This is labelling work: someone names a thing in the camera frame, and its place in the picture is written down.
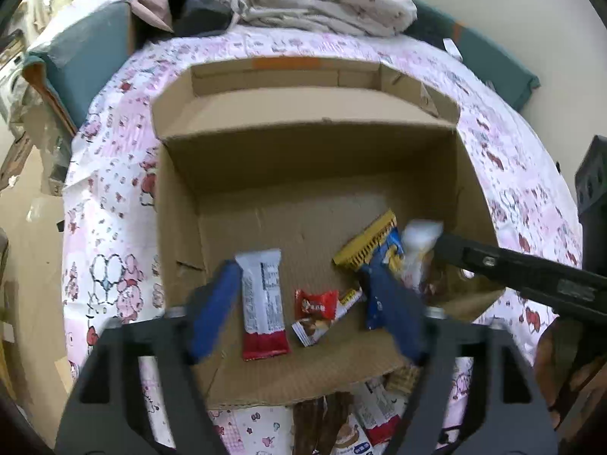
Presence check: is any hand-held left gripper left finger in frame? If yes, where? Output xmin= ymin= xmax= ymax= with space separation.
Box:
xmin=54 ymin=260 xmax=244 ymax=455

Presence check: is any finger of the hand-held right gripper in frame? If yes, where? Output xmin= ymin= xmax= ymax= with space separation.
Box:
xmin=433 ymin=234 xmax=607 ymax=325

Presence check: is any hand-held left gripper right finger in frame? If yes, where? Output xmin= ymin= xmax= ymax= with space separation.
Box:
xmin=363 ymin=265 xmax=558 ymax=455

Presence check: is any white snack bar red end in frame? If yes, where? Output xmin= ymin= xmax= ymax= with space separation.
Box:
xmin=236 ymin=249 xmax=291 ymax=361

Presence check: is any yellow checked snack packet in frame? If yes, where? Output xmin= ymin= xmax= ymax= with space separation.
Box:
xmin=386 ymin=365 xmax=420 ymax=392

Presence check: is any white translucent snack packet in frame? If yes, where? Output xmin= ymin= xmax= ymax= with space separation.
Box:
xmin=401 ymin=220 xmax=444 ymax=295

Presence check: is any blue yellow snack packet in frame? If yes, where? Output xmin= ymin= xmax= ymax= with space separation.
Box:
xmin=332 ymin=209 xmax=409 ymax=333

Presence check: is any small red candy packet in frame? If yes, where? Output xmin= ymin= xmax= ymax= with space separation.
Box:
xmin=295 ymin=289 xmax=340 ymax=320

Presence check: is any small white brown snack packet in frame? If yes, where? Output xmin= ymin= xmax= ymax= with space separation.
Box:
xmin=291 ymin=289 xmax=363 ymax=347

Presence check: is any white red-print snack packet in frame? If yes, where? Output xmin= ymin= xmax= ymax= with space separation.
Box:
xmin=355 ymin=379 xmax=409 ymax=444

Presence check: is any white blue-label cereal packet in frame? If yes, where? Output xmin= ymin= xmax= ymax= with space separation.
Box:
xmin=332 ymin=417 xmax=375 ymax=455

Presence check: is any brown chocolate snack bag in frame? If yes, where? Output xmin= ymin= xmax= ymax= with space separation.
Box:
xmin=291 ymin=391 xmax=354 ymax=455

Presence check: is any cardboard box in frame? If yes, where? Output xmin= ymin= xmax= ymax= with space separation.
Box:
xmin=152 ymin=57 xmax=506 ymax=408

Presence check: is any person's right hand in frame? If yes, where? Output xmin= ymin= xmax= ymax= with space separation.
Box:
xmin=536 ymin=315 xmax=607 ymax=432

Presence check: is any teal pillow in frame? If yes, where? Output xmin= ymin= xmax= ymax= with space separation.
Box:
xmin=405 ymin=0 xmax=541 ymax=110

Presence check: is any teal padded panel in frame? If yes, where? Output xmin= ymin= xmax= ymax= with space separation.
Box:
xmin=24 ymin=0 xmax=138 ymax=129

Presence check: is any dark crumpled cloth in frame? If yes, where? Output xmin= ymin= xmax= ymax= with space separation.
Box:
xmin=173 ymin=0 xmax=238 ymax=36

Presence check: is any pink cloth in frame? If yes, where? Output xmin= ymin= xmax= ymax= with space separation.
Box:
xmin=133 ymin=0 xmax=176 ymax=34

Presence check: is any white sheet cover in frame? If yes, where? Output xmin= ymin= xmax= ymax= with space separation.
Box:
xmin=28 ymin=0 xmax=136 ymax=53

